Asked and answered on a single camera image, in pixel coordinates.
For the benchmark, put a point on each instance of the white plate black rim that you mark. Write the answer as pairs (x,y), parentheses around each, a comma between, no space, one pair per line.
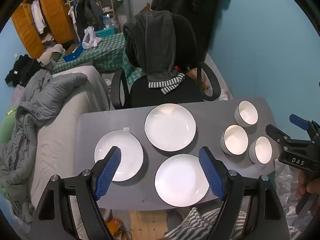
(180,180)
(127,152)
(170,127)

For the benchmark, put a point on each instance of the grey white striped cloth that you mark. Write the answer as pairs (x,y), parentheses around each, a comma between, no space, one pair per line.
(170,85)

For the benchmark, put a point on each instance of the white bowl black rim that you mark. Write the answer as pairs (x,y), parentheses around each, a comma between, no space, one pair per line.
(246,115)
(235,140)
(261,151)

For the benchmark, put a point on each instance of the black clothes pile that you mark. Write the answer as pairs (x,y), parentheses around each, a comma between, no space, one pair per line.
(22,70)

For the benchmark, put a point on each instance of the green pillow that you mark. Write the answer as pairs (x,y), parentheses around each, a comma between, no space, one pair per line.
(7,125)

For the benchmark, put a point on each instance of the dark grey hoodie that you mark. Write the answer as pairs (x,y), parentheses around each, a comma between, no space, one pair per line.
(155,42)

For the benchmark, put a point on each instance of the grey puffer jacket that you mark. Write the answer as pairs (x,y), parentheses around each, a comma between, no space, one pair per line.
(50,90)

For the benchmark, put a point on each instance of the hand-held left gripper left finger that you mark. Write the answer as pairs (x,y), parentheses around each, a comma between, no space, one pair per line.
(107,175)

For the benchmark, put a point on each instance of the clear plastic sheet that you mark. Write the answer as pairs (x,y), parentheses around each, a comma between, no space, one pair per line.
(287,205)

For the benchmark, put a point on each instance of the person's right hand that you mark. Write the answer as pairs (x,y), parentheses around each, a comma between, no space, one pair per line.
(300,187)

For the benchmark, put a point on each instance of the wooden wardrobe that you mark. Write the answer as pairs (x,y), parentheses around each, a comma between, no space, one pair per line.
(55,10)

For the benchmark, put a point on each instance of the grey white striped trousers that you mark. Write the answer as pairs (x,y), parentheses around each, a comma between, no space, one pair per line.
(190,220)

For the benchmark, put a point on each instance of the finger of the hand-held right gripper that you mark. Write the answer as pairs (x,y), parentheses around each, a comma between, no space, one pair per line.
(275,132)
(298,121)

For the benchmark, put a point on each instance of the orange bag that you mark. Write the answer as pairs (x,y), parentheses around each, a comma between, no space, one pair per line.
(192,72)

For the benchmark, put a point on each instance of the blue box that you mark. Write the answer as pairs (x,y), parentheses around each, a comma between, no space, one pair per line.
(72,55)

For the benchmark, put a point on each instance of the grey bed sheet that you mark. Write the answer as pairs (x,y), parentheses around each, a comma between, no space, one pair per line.
(57,135)

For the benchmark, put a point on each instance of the teal basket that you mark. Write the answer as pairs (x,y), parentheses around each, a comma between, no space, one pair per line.
(106,32)

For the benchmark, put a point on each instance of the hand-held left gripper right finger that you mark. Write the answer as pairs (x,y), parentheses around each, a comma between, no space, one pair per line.
(211,175)

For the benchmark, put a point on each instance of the black office chair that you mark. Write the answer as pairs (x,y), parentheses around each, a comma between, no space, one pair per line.
(150,92)

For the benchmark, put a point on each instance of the orange packet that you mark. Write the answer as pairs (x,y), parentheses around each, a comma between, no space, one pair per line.
(115,226)

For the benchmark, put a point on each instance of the beige clothes pile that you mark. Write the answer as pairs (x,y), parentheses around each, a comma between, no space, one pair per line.
(50,55)

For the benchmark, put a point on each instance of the white hanging shirt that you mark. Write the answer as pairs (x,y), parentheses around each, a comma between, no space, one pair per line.
(37,15)

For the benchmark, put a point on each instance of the white plastic bag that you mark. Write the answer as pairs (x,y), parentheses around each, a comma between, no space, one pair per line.
(224,95)
(88,37)

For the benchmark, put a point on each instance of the small white sticker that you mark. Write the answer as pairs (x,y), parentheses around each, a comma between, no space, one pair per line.
(125,129)

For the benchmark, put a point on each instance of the black hanging jacket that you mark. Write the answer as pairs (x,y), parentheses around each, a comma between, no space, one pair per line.
(195,5)

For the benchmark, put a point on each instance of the dark hanging clothes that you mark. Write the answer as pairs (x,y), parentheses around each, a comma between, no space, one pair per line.
(87,15)

